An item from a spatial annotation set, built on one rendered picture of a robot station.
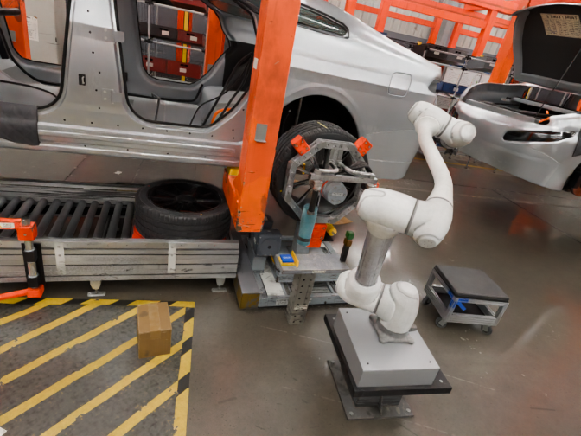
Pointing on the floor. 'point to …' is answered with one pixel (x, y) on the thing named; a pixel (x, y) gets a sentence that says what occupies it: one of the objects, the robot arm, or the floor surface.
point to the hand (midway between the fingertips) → (435, 144)
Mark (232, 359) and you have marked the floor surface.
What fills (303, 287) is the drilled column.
